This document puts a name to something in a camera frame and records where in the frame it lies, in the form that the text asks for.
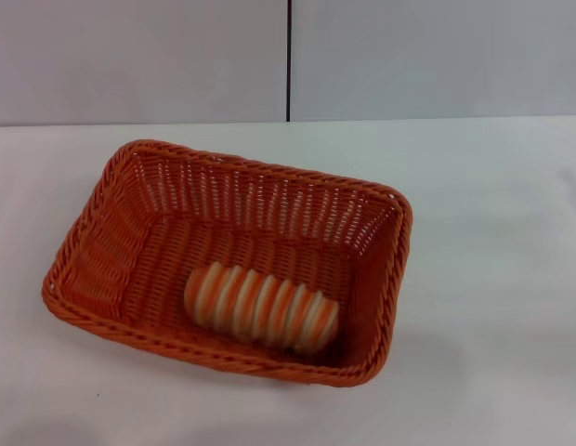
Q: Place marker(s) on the orange woven plastic basket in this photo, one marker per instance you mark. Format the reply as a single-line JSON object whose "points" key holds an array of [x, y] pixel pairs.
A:
{"points": [[232, 260]]}

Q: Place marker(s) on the striped orange bread loaf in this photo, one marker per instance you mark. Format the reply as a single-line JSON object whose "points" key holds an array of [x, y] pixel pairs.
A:
{"points": [[262, 306]]}

